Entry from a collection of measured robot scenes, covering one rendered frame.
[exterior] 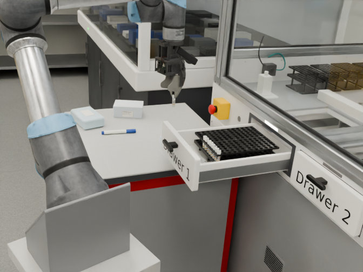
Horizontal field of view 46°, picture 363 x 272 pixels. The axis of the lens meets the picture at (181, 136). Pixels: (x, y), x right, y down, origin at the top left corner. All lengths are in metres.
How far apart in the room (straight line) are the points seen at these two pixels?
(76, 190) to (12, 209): 1.75
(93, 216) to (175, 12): 0.75
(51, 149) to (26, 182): 1.94
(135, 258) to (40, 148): 0.36
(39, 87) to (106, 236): 0.46
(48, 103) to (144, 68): 0.92
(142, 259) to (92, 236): 0.15
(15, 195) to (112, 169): 1.43
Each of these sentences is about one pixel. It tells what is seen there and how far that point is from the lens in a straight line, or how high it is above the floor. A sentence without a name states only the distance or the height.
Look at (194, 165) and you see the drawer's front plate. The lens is 1.22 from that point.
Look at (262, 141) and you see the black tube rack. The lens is 1.44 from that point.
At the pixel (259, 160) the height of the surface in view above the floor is 0.88.
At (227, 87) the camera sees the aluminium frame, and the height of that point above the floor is 0.96.
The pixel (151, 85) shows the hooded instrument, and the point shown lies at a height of 0.83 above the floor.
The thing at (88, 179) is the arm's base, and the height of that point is 0.98.
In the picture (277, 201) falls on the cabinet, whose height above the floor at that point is 0.70.
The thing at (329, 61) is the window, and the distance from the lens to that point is 1.25.
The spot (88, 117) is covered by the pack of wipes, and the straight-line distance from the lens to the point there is 1.80.
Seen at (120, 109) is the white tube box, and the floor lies 0.80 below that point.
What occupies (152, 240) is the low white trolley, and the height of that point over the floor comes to 0.45.
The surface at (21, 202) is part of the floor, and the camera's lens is 2.78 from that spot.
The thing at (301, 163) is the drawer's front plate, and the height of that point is 0.90.
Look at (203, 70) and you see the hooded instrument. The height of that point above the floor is 0.89.
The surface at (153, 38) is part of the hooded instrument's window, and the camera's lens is 2.08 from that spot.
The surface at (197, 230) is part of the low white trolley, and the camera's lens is 1.71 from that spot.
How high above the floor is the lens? 1.49
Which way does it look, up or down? 24 degrees down
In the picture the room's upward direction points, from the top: 4 degrees clockwise
